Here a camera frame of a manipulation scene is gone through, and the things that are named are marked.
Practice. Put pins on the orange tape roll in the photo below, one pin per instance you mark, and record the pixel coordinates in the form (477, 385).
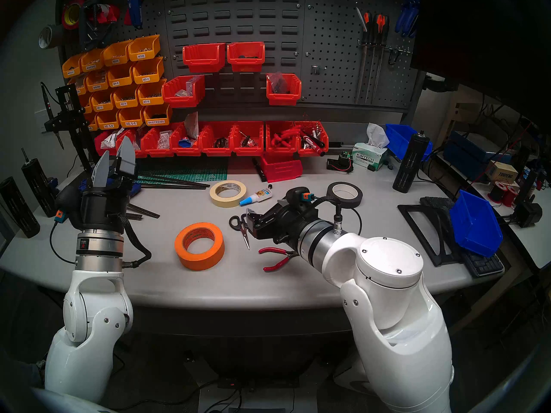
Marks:
(202, 261)

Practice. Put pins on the clear plastic bag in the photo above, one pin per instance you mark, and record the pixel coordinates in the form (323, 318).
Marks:
(164, 140)
(185, 87)

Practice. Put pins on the black cylinder with thin tip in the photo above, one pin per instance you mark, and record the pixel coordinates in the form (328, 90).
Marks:
(38, 188)

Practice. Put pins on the orange bin M3X3X4 label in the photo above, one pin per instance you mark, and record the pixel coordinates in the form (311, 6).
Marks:
(71, 66)

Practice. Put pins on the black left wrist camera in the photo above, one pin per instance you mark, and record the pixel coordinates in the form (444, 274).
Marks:
(69, 201)

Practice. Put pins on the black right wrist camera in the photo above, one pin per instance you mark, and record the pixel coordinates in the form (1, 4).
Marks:
(297, 195)

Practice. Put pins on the Kimtech tissue box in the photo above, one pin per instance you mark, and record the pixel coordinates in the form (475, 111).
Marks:
(368, 158)

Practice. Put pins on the black cylinder with cap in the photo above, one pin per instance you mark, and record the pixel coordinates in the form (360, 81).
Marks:
(409, 167)

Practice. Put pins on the black flat strip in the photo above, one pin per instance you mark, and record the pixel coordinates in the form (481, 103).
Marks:
(144, 211)
(181, 181)
(172, 186)

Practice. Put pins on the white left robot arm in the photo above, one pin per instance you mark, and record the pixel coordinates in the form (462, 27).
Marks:
(86, 352)

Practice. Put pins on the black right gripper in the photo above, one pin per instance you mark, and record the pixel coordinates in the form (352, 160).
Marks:
(275, 227)

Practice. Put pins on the orange bin M3-12 label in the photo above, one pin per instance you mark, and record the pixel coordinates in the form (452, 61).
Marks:
(102, 101)

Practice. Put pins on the black keyboard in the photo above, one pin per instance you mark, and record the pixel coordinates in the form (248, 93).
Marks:
(486, 266)

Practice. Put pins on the black red marker pen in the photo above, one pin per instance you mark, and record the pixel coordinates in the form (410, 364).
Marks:
(312, 143)

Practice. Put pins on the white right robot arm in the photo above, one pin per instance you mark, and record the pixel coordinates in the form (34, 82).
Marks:
(387, 309)

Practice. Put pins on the grey pegboard wall panel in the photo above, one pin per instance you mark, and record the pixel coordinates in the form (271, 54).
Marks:
(327, 50)

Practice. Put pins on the dark blue crate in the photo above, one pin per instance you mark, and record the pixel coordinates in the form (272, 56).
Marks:
(465, 158)

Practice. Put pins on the dark metal C-clamp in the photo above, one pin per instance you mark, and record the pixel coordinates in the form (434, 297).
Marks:
(88, 27)

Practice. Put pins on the orange bin M2.5-5 label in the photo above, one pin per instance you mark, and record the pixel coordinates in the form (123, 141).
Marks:
(131, 117)

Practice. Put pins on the black carabiner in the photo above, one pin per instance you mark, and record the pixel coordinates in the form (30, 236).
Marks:
(391, 57)

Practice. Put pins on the blue plastic bin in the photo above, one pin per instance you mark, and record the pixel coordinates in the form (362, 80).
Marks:
(473, 227)
(398, 139)

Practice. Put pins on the black tape roll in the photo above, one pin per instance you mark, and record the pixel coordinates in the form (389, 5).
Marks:
(344, 204)

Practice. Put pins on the black monitor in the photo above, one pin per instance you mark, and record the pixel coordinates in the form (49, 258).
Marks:
(473, 38)

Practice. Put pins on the small blue object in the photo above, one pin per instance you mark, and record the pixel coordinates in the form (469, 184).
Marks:
(185, 142)

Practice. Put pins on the grey duct tape roll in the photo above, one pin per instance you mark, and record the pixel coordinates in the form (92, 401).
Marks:
(56, 31)

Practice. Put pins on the orange bin M3X6 label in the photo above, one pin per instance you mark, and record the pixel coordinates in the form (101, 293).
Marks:
(144, 47)

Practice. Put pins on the orange bin M3-6 label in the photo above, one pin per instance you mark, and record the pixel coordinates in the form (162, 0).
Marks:
(151, 93)

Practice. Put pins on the blue bar clamp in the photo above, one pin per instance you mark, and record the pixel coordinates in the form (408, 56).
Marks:
(52, 186)

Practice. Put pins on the orange bin M3-8 label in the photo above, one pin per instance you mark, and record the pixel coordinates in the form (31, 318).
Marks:
(126, 97)

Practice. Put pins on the plain black cylinder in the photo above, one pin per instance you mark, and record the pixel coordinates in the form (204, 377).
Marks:
(17, 210)

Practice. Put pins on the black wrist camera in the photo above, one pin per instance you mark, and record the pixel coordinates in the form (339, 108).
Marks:
(69, 201)
(297, 195)

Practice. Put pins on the black triangular stand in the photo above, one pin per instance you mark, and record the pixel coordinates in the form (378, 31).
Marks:
(415, 227)

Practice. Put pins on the black power adapter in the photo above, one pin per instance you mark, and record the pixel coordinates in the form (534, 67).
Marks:
(528, 214)

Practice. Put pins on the orange bin M3X8 BAD label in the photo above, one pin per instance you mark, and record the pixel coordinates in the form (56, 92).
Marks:
(91, 60)

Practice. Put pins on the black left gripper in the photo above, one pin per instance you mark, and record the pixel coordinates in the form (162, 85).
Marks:
(105, 210)

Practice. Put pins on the red plastic parts bin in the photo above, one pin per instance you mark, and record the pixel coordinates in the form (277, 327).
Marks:
(310, 153)
(245, 63)
(140, 149)
(100, 149)
(183, 101)
(283, 99)
(215, 152)
(185, 152)
(280, 171)
(204, 63)
(247, 152)
(150, 152)
(280, 151)

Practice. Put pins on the orange bin M4X4X6 label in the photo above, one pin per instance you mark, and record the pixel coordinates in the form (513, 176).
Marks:
(97, 81)

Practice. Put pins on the beige masking tape roll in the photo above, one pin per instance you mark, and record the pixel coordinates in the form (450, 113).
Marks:
(228, 203)

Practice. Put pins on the orange parts bin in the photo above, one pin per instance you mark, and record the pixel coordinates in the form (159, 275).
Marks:
(92, 123)
(79, 85)
(87, 103)

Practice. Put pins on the white crumpled bag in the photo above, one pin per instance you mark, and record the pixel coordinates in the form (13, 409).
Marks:
(108, 141)

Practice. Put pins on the green cutting mat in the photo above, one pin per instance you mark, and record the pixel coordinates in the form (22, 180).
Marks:
(193, 171)

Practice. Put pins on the glue bottle with blue tip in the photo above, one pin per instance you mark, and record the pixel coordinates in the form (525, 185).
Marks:
(260, 195)

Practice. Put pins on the red yellow tape roll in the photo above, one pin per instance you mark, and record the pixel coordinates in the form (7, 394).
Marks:
(65, 16)

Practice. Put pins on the orange bin M3-4 label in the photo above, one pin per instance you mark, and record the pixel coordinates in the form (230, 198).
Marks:
(148, 70)

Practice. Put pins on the orange bin M4-0.7X6 HEX label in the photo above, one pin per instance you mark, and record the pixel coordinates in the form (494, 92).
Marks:
(157, 115)

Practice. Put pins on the orange bin M4-6 label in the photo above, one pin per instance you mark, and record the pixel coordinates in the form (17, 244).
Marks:
(120, 75)

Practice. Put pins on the metal tool holder rack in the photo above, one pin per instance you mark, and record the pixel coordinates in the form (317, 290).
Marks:
(400, 50)

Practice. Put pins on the orange bin M2.5-6 label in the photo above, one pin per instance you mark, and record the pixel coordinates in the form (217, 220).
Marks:
(107, 120)

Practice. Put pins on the small cardboard box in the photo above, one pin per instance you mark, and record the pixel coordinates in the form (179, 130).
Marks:
(501, 173)

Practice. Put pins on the clear bag of black parts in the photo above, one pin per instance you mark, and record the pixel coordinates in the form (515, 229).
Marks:
(279, 83)

